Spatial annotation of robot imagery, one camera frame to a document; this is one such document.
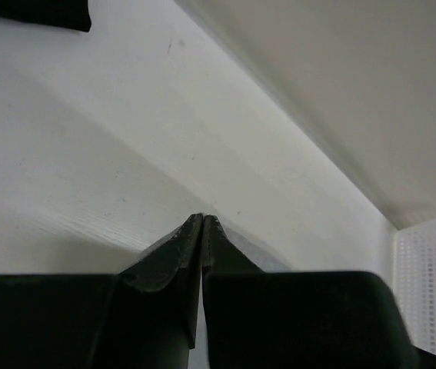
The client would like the grey tank top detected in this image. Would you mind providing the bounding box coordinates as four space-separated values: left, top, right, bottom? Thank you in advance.
138 213 291 273

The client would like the black folded tank top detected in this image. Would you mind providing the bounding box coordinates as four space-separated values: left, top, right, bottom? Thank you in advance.
0 0 92 32

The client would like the white plastic basket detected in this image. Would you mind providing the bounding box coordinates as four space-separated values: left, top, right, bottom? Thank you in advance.
393 219 436 354

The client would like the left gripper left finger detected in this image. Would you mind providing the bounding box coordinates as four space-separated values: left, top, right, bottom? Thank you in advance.
0 214 202 368

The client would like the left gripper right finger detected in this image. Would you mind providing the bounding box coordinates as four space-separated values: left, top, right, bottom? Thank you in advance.
202 216 420 368

